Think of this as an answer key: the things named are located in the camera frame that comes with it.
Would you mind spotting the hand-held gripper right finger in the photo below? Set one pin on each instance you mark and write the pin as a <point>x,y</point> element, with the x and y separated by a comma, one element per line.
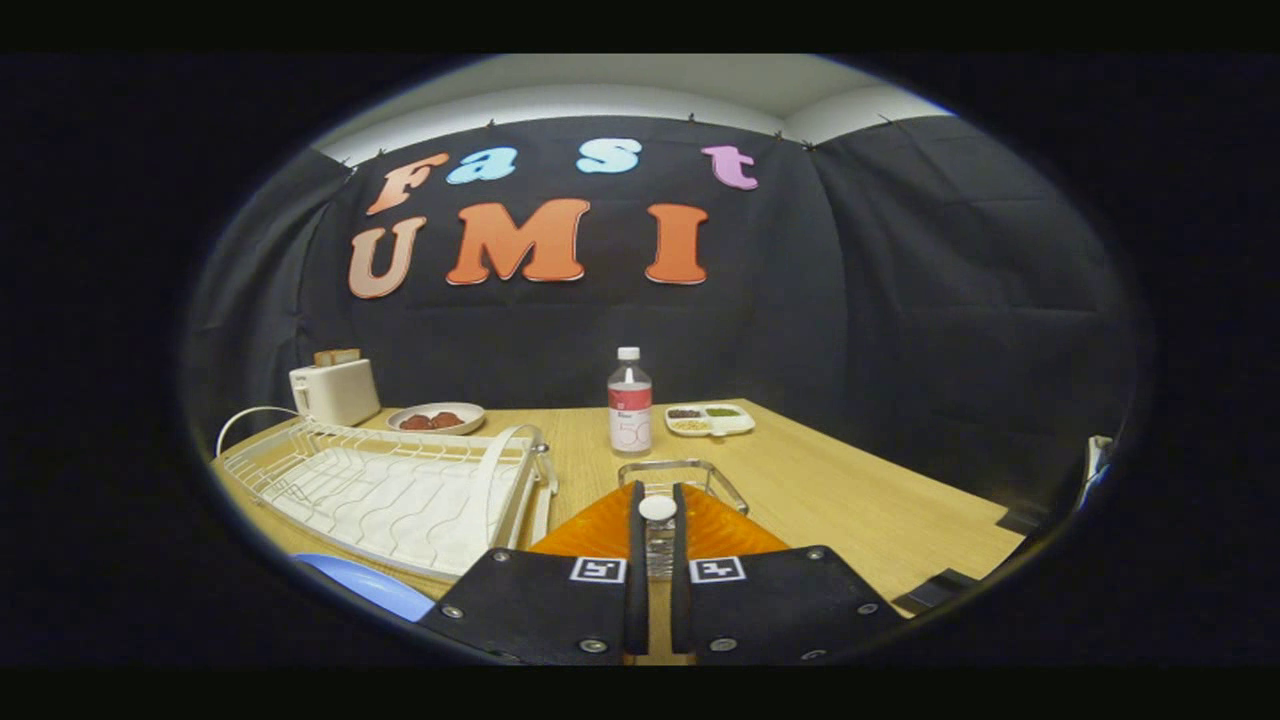
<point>680,600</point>

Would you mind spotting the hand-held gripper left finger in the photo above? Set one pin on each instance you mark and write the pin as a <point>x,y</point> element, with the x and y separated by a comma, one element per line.
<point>637,600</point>

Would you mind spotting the blue plate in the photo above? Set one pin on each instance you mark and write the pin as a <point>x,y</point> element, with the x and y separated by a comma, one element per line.
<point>370,588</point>

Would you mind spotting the small white plate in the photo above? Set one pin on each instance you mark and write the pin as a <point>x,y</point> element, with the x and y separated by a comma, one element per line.
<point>470,414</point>

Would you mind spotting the white divided snack tray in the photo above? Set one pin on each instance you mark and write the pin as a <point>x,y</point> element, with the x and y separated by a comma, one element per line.
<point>710,420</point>

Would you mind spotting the clear red label bottle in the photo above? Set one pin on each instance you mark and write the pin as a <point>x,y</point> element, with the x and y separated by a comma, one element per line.
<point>630,405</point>

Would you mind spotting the brown meat piece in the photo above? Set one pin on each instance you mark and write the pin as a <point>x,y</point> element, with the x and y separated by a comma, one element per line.
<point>415,423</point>
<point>447,419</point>

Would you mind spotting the black backdrop cloth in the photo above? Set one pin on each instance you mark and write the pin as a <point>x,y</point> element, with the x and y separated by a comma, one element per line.
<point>800,330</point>

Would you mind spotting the white toaster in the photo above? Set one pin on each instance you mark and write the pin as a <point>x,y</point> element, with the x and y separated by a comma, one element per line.
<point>335,395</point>

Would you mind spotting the black table bracket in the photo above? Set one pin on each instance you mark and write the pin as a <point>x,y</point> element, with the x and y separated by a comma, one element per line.
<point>935,592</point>
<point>1018,521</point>

